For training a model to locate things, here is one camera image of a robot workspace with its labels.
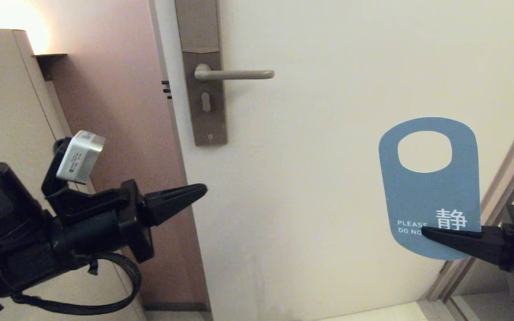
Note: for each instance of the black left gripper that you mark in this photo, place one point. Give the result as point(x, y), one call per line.
point(92, 236)

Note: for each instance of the white and blue door hanger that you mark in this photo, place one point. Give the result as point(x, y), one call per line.
point(422, 191)

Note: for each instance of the white room door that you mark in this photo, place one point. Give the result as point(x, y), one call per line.
point(283, 223)

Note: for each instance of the brown door lock plate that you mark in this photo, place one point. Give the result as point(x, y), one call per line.
point(201, 26)

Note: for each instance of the black left camera bracket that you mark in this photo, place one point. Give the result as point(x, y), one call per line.
point(83, 205)

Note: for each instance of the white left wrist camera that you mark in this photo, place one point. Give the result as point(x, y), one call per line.
point(80, 157)

